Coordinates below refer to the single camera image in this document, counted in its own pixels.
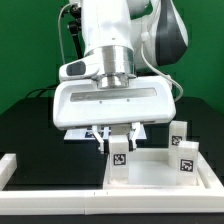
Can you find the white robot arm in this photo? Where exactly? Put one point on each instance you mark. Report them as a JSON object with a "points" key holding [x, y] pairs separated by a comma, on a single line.
{"points": [[116, 83]]}

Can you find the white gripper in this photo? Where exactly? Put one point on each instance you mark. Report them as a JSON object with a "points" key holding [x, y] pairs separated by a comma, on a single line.
{"points": [[79, 102]]}

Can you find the white U-shaped fence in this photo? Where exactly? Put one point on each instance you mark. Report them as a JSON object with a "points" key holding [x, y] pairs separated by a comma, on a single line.
{"points": [[207, 197]]}

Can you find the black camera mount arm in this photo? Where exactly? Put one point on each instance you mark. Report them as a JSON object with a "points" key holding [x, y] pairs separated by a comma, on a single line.
{"points": [[75, 28]]}

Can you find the white square table top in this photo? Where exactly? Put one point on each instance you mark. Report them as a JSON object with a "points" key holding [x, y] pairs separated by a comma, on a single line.
{"points": [[149, 168]]}

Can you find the white sheet with tags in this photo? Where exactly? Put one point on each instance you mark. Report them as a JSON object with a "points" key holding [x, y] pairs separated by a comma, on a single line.
{"points": [[87, 134]]}

